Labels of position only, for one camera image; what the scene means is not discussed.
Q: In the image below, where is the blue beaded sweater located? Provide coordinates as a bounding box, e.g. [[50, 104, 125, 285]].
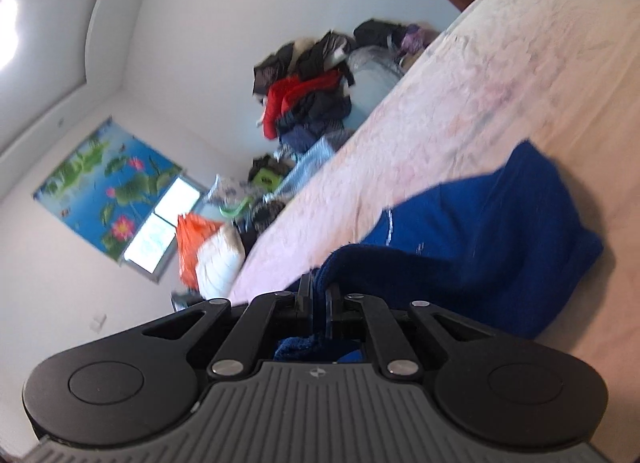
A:
[[271, 140, 606, 363]]

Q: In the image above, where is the dark clothes pile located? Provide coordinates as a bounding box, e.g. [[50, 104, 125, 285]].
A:
[[252, 31, 355, 142]]

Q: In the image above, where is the leopard print garment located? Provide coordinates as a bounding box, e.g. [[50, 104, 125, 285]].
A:
[[234, 199, 286, 255]]

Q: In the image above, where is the orange plastic bag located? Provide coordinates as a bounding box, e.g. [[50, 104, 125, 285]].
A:
[[176, 213, 224, 290]]

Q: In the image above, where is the green plastic stool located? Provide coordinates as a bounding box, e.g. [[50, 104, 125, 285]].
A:
[[217, 168, 283, 218]]

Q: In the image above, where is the floral grey pillow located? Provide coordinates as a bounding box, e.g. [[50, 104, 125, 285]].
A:
[[206, 175, 254, 208]]

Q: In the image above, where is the light blue knitted blanket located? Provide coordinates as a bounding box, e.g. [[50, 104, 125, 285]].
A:
[[274, 138, 335, 198]]

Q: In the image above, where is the lotus print roller blind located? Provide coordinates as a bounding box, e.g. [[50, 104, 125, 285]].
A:
[[34, 119, 183, 261]]

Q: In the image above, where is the red garment on pile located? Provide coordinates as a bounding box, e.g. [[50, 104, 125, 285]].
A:
[[262, 70, 343, 140]]

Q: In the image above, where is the grey plastic-wrapped bundle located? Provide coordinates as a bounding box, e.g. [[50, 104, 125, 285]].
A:
[[347, 46, 404, 116]]

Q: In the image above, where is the purple bag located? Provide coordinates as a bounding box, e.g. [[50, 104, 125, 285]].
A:
[[400, 24, 439, 55]]

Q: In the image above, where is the pink floral bed blanket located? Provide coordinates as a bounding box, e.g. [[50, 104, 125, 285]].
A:
[[230, 0, 639, 462]]

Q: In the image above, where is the window with grey frame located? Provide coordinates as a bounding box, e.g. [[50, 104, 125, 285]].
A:
[[122, 175, 204, 283]]

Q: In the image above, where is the white wall switch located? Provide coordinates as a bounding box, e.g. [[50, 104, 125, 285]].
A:
[[90, 313, 106, 333]]

